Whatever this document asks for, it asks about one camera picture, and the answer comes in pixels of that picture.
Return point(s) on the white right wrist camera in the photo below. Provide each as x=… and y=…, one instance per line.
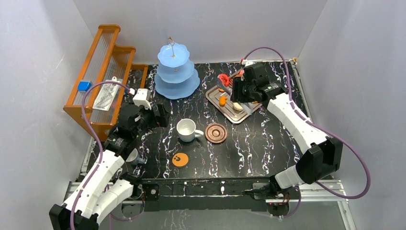
x=246, y=63

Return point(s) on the silver metal tray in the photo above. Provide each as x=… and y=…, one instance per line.
x=213, y=95

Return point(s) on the blue eraser block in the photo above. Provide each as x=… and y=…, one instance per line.
x=84, y=86

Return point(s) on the clear ruler set package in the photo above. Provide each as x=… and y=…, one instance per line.
x=107, y=94

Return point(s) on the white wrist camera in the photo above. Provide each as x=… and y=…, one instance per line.
x=246, y=63
x=141, y=98

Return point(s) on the white ceramic mug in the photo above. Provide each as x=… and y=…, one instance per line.
x=187, y=131

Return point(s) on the blue three-tier cake stand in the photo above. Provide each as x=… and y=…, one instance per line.
x=176, y=76

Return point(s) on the cream white donut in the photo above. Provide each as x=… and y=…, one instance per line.
x=237, y=107

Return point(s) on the brown wooden saucer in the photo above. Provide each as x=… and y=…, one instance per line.
x=216, y=133

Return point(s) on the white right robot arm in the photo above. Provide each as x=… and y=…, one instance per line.
x=321, y=153

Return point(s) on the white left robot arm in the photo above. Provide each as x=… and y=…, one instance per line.
x=91, y=201

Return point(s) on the orange round coaster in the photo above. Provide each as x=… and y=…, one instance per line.
x=180, y=160

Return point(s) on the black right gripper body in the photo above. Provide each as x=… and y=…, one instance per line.
x=242, y=91

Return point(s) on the round orange cookie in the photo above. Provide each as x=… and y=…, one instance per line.
x=222, y=101

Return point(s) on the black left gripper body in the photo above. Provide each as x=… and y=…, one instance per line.
x=161, y=114

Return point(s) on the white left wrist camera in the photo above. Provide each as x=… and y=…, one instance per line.
x=141, y=98

